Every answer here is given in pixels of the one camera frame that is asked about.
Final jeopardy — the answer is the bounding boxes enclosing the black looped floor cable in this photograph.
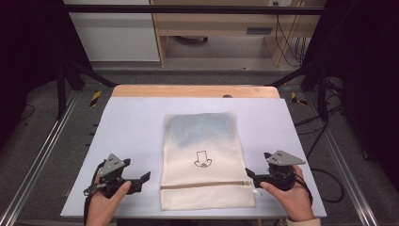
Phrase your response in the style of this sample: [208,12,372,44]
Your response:
[305,121,345,204]

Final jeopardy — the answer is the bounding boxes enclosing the grey cable plug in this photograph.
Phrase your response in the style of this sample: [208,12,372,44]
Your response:
[83,183,107,197]

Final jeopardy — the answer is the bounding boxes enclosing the white cabinet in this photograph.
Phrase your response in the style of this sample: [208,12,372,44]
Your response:
[63,0,161,63]

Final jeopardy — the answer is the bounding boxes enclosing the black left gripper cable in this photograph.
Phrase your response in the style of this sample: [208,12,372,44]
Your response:
[83,161,106,226]

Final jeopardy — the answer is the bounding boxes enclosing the black horizontal frame bar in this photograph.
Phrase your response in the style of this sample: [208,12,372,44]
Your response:
[62,4,327,15]

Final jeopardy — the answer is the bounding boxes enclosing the person's right hand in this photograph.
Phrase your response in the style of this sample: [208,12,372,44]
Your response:
[259,165,314,221]

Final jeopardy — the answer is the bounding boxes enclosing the thin black floor cable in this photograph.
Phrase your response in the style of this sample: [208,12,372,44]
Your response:
[18,103,36,121]

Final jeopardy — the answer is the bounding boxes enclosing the black straight floor cable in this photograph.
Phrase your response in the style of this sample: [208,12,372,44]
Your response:
[295,103,344,136]

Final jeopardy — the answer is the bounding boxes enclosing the yellow-handled tool right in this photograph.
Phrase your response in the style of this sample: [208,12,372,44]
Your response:
[290,91,309,106]

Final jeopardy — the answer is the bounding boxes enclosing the light wooden desk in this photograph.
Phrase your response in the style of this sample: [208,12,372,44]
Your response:
[150,0,327,68]

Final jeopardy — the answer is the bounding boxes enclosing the black hanging wall cables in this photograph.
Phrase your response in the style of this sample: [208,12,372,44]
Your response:
[273,1,308,68]

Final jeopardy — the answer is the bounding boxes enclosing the white table mat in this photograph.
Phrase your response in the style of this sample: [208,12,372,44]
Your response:
[59,96,327,219]

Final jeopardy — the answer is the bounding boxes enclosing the yellow-handled tool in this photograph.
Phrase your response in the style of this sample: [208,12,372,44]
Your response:
[290,91,309,106]
[89,89,103,107]

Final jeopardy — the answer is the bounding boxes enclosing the black frame stand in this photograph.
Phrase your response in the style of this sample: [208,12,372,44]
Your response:
[56,60,118,121]
[268,60,330,122]

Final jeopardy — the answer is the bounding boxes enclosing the yellow-handled tool left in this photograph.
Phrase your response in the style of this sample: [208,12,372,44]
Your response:
[89,89,103,107]

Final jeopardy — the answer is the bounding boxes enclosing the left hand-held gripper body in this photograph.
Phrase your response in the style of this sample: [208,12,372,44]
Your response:
[93,153,126,200]

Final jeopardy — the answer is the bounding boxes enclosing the cream mesh laundry bag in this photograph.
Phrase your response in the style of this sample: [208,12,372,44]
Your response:
[159,110,262,212]

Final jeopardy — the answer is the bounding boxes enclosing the person's left hand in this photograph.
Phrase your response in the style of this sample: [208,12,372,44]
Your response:
[86,181,132,220]

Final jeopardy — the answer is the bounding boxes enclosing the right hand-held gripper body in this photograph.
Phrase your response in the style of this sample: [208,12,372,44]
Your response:
[265,150,307,192]

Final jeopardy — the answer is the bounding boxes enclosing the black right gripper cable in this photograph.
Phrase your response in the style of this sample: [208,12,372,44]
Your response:
[293,172,314,205]

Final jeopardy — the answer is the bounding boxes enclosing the black curtain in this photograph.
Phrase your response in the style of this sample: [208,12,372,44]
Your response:
[0,0,93,150]
[303,0,399,189]

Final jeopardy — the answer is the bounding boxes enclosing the wooden table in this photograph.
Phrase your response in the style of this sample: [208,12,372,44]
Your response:
[111,84,281,99]

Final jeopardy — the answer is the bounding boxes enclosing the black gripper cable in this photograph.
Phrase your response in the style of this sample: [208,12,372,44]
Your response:
[83,161,106,226]
[293,172,314,205]

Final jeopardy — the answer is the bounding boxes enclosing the aluminium floor rail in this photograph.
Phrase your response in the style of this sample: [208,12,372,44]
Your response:
[305,92,379,226]
[0,90,80,226]

